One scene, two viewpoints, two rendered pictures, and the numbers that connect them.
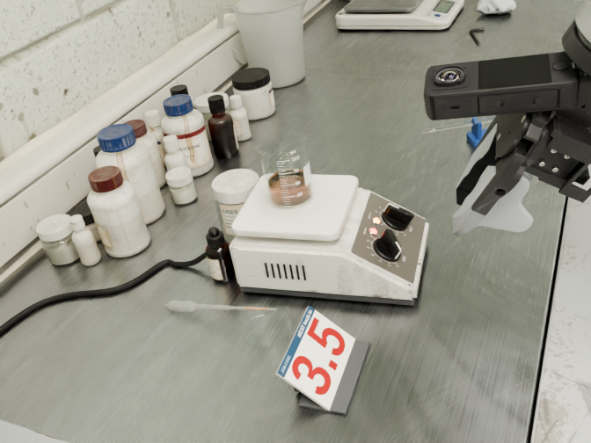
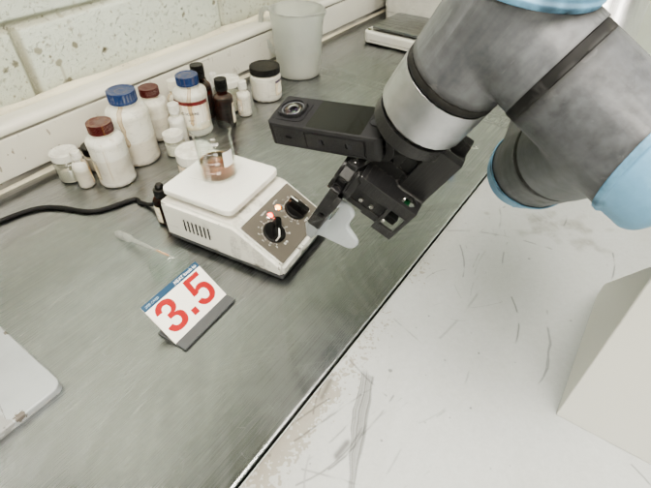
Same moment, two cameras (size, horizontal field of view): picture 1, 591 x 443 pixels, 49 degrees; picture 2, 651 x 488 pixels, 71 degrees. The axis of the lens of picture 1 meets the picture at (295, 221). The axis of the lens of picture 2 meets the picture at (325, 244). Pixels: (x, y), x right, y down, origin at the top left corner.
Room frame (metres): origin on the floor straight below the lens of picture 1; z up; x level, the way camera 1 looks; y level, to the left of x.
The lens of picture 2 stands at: (0.09, -0.22, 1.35)
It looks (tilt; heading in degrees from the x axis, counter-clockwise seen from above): 42 degrees down; 7
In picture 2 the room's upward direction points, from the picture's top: straight up
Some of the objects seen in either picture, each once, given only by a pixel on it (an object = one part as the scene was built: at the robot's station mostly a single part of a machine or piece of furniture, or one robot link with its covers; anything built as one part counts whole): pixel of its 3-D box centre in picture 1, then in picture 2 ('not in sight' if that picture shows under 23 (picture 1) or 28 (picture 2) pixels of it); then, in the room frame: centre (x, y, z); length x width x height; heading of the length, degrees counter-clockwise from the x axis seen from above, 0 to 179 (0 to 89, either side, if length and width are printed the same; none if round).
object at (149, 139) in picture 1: (141, 155); (154, 111); (0.86, 0.21, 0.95); 0.06 x 0.06 x 0.10
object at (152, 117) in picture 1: (158, 138); (176, 101); (0.93, 0.19, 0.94); 0.03 x 0.03 x 0.09
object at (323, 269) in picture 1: (324, 236); (240, 209); (0.60, -0.03, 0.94); 0.22 x 0.13 x 0.08; 69
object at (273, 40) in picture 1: (266, 41); (292, 40); (1.21, 0.00, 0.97); 0.18 x 0.13 x 0.15; 70
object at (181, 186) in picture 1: (181, 186); (174, 142); (0.80, 0.15, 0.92); 0.04 x 0.04 x 0.04
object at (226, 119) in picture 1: (221, 126); (223, 102); (0.92, 0.09, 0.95); 0.04 x 0.04 x 0.10
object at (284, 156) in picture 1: (284, 170); (212, 151); (0.61, 0.00, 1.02); 0.06 x 0.05 x 0.08; 90
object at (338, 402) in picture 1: (325, 357); (190, 303); (0.43, -0.01, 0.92); 0.09 x 0.06 x 0.04; 156
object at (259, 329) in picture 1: (266, 323); (170, 265); (0.50, 0.05, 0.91); 0.06 x 0.06 x 0.02
